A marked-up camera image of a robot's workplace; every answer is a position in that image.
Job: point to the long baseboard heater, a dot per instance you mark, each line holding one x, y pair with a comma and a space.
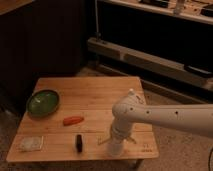
149, 62

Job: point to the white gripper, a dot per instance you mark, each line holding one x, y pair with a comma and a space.
119, 131

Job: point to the green bowl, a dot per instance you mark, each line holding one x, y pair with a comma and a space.
42, 103

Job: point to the clear plastic packet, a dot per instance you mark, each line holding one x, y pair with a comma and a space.
33, 143

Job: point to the wooden folding table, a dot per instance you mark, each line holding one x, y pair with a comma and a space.
88, 97

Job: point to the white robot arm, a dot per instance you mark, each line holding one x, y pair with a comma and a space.
130, 109

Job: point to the orange carrot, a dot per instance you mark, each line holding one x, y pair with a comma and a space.
72, 120

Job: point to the wooden shelf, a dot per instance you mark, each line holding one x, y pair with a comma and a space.
183, 9

